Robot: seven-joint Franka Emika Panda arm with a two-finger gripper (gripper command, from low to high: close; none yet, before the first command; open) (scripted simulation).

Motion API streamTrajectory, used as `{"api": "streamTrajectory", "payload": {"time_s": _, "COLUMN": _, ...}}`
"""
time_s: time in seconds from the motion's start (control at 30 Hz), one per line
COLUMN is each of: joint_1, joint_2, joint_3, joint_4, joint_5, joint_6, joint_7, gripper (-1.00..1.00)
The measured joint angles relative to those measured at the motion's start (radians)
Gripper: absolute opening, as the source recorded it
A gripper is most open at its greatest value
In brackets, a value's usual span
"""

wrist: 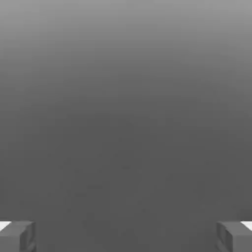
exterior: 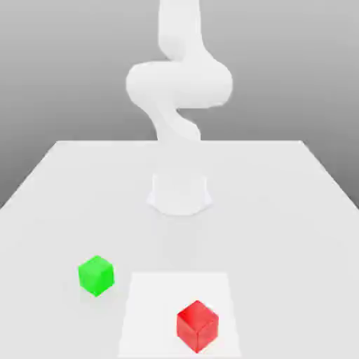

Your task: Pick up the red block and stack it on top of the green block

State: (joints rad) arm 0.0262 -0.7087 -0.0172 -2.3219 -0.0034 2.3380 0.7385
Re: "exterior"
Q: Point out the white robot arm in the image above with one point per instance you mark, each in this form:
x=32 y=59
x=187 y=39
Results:
x=179 y=84

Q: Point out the small green cube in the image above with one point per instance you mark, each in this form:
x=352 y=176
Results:
x=96 y=276

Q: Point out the small red cube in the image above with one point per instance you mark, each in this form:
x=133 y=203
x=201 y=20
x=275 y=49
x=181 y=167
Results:
x=197 y=326

